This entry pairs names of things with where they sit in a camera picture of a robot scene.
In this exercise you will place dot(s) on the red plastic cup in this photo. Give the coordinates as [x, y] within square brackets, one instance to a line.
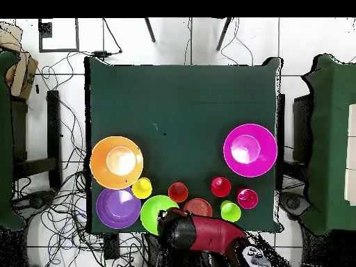
[221, 187]

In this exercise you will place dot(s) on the orange-red plastic cup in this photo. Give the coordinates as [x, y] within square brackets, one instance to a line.
[178, 192]

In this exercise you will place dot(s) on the orange-red plastic bowl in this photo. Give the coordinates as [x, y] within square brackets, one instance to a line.
[198, 207]

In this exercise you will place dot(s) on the neighbouring green table cloth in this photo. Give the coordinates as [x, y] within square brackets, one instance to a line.
[5, 139]
[331, 139]

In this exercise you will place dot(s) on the black tripod leg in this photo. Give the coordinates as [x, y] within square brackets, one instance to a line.
[150, 30]
[223, 34]

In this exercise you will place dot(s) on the pink plastic bowl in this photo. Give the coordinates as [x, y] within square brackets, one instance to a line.
[264, 161]

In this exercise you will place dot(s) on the purple plastic bowl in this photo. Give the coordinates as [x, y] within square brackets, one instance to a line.
[118, 208]

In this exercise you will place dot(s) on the yellow plastic cup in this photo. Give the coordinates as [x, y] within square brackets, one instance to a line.
[141, 188]

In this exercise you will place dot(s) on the dark green table cloth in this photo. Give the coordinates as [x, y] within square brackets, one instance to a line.
[180, 97]

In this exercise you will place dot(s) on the cardboard box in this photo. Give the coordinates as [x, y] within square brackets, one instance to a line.
[20, 75]

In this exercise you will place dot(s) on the crimson plastic cup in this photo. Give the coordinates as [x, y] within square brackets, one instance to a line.
[247, 198]

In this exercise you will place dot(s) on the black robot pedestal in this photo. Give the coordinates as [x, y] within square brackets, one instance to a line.
[151, 251]

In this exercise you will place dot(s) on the black power adapter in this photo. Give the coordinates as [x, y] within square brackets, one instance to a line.
[102, 53]

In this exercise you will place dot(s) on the black floor frame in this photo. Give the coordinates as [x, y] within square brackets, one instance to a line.
[58, 50]

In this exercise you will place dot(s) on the orange plastic bowl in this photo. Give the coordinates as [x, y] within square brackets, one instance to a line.
[100, 167]

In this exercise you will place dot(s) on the white box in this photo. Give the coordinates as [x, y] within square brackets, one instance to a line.
[351, 155]

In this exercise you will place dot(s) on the black round floor base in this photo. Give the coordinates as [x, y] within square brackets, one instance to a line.
[293, 203]
[33, 201]

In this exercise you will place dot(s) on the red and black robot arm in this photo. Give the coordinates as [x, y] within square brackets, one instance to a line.
[217, 233]

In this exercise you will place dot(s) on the black table frame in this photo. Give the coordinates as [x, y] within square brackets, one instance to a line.
[54, 139]

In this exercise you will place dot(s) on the light green plastic cup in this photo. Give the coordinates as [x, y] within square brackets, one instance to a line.
[230, 212]

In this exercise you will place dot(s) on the black power brick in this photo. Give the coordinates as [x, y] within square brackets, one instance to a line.
[112, 246]

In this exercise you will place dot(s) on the green plastic bowl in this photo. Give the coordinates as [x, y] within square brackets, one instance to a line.
[150, 214]

